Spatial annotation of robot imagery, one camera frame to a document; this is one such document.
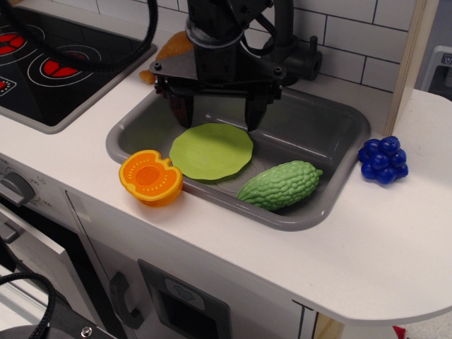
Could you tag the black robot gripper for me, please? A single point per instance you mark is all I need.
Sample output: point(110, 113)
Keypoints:
point(220, 73)

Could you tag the blue toy blueberries cluster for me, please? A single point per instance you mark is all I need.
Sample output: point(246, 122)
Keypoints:
point(383, 160)

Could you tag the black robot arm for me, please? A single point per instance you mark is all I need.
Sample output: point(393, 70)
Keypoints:
point(214, 25)

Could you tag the green toy plate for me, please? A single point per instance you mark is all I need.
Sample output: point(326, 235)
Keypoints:
point(211, 151)

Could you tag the brown toy chicken drumstick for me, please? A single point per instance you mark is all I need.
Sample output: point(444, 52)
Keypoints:
point(176, 45)

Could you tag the black toy faucet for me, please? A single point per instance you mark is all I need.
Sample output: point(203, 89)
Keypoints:
point(300, 61)

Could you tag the orange toy pumpkin half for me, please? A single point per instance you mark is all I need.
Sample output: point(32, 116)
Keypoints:
point(150, 178)

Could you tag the green toy bitter melon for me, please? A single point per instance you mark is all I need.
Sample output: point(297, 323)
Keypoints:
point(281, 186)

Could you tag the black toy stovetop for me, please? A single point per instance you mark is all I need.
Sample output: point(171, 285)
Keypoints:
point(43, 93)

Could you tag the grey dishwasher panel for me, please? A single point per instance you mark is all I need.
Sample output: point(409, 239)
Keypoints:
point(184, 308)

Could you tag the grey oven knob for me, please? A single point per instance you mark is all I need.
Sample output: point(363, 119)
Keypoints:
point(16, 189)

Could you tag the wooden side panel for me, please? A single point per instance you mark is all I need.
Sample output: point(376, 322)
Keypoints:
point(415, 45)

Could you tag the grey cabinet door handle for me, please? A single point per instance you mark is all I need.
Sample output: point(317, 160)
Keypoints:
point(118, 287)

